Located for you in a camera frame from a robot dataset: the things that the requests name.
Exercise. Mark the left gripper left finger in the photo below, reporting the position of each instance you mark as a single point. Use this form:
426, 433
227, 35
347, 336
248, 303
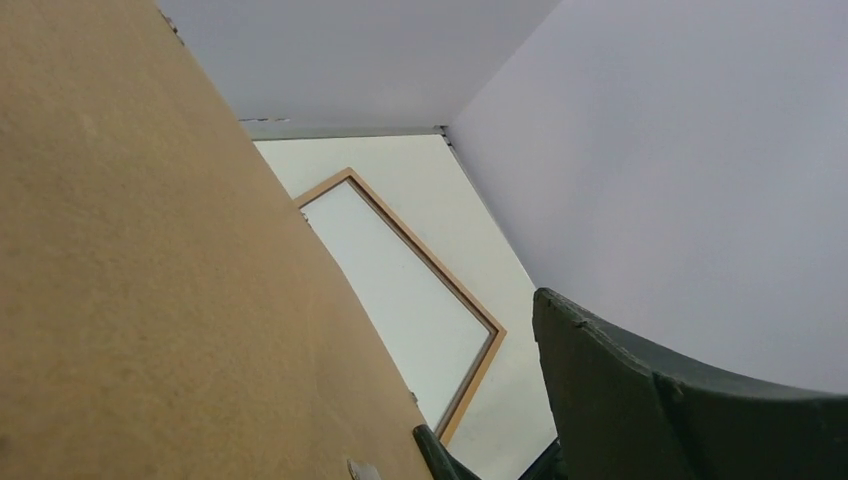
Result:
441, 464

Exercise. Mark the brown cardboard backing board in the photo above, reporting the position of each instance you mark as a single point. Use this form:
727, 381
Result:
166, 310

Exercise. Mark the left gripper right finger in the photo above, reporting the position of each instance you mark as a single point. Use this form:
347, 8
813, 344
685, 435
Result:
626, 407

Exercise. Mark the blue wooden picture frame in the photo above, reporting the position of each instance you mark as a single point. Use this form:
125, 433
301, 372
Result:
497, 331

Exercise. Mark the beach landscape photo print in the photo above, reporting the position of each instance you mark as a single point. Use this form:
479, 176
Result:
432, 337

